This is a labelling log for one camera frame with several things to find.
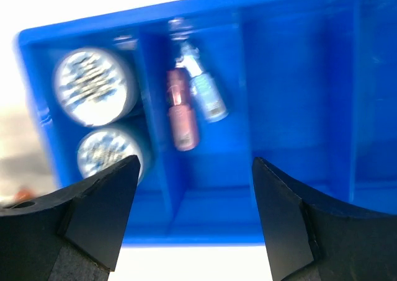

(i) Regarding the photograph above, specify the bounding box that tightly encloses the blue cleaning gel jar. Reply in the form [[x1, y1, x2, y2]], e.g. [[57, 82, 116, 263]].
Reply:
[[77, 125, 153, 181]]

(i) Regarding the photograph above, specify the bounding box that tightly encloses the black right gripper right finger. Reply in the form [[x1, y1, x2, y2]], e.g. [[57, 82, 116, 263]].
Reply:
[[252, 158, 396, 280]]

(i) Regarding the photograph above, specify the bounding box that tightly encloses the pink translucent case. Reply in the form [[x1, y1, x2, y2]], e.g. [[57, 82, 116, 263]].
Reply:
[[167, 68, 199, 151]]

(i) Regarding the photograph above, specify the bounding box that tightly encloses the blue plastic sorting bin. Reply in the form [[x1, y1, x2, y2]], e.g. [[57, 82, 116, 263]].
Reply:
[[17, 0, 396, 247]]

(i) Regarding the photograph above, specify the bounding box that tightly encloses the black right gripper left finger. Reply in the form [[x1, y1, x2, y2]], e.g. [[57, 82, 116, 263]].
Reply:
[[1, 156, 140, 280]]

